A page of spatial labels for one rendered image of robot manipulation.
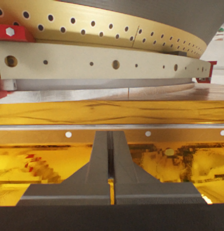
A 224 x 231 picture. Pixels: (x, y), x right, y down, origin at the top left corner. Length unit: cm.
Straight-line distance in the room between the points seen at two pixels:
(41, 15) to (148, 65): 19
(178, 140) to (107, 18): 26
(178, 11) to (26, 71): 31
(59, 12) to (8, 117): 20
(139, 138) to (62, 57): 20
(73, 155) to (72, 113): 8
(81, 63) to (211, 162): 31
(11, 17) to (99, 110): 19
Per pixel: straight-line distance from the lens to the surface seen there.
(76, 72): 25
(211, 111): 37
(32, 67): 25
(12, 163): 35
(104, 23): 31
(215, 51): 692
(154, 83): 42
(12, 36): 24
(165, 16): 39
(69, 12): 29
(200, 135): 37
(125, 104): 30
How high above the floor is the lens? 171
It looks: 15 degrees up
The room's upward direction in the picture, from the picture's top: 179 degrees counter-clockwise
